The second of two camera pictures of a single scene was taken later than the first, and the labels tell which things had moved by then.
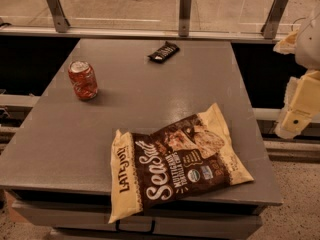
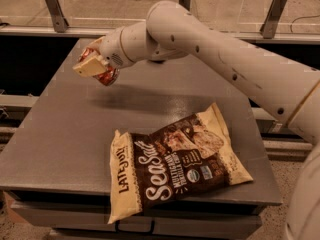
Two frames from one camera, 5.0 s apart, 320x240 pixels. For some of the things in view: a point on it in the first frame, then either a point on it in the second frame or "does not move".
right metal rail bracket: x=271 y=23 does not move
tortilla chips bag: x=193 y=156 does not move
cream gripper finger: x=302 y=102 -> x=90 y=67
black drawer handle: x=117 y=224 does not move
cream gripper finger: x=288 y=44 -> x=96 y=46
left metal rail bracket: x=62 y=24 does not move
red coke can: x=83 y=79 -> x=107 y=77
